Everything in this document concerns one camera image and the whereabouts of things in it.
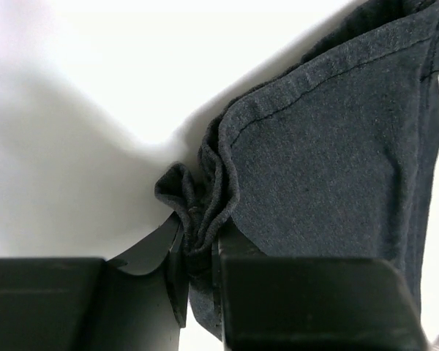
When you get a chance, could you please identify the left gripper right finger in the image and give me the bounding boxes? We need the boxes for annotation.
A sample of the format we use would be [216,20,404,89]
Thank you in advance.
[211,221,263,350]

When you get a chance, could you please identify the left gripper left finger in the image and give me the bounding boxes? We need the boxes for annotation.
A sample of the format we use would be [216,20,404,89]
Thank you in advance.
[105,210,190,328]

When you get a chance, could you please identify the black trousers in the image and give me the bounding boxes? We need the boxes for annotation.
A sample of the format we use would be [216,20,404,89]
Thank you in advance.
[154,1,439,337]

